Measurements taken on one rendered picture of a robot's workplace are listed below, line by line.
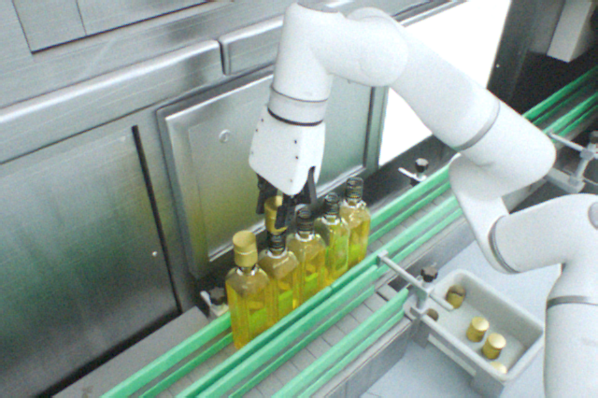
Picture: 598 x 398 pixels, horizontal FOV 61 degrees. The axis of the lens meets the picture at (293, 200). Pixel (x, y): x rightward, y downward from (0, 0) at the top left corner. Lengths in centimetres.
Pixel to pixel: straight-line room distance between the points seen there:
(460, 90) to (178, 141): 38
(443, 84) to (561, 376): 38
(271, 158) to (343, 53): 17
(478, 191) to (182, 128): 43
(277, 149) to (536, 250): 37
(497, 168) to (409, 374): 53
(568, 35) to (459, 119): 108
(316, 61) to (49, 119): 32
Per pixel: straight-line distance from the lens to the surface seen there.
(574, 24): 171
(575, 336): 71
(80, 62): 66
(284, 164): 66
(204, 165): 79
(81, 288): 86
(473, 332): 113
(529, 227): 74
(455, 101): 68
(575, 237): 72
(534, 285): 133
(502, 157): 71
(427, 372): 111
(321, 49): 61
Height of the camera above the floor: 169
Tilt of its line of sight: 42 degrees down
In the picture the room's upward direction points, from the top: straight up
